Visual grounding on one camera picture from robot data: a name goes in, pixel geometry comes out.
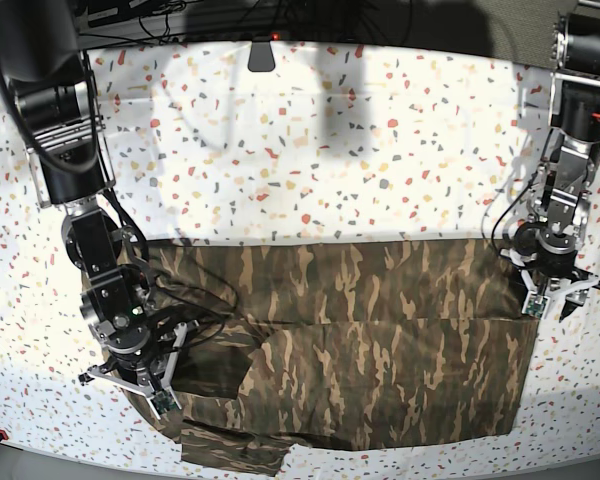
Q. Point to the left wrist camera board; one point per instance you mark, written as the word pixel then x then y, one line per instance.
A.
pixel 535 305

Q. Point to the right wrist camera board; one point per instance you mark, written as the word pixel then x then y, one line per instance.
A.
pixel 164 401

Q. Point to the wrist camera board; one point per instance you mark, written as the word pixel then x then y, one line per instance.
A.
pixel 164 401
pixel 535 305

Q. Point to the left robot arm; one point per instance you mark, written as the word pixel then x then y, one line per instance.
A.
pixel 545 247

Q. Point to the camouflage T-shirt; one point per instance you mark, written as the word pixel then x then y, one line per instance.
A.
pixel 349 347

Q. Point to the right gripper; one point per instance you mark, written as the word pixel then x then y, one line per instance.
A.
pixel 141 350

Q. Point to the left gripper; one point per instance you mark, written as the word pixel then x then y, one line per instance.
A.
pixel 542 271

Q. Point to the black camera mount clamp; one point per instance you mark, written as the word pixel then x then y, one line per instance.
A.
pixel 261 58

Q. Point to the terrazzo patterned table cloth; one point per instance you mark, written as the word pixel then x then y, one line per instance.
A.
pixel 337 143

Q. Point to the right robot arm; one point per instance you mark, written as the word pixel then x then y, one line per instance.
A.
pixel 49 90

